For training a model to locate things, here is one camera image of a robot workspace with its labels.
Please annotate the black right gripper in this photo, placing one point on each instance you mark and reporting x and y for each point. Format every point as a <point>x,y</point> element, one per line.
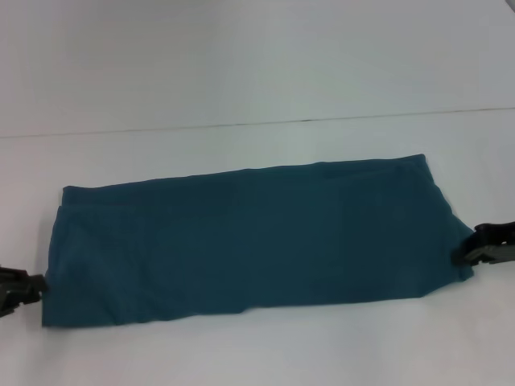
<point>499,245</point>

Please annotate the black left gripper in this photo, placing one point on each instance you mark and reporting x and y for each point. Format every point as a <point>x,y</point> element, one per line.
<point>8,289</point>

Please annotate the teal t-shirt with FREE print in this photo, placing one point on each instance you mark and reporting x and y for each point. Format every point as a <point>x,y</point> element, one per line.
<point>249,241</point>

